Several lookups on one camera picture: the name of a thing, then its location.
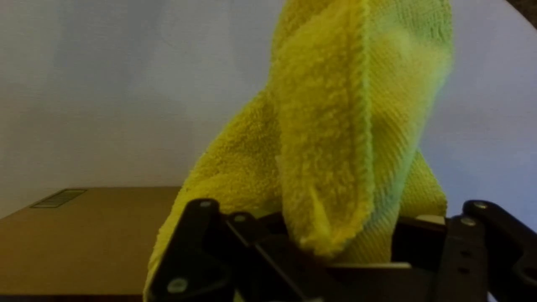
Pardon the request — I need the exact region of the open cardboard box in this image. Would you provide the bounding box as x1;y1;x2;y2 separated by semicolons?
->
0;184;183;302

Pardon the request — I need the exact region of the yellow-green towel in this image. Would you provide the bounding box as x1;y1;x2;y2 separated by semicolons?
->
141;0;457;302

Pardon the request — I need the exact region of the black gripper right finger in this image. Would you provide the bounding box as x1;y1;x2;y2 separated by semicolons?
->
390;197;537;302

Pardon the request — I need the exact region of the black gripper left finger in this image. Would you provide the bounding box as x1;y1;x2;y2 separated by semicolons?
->
146;196;324;302

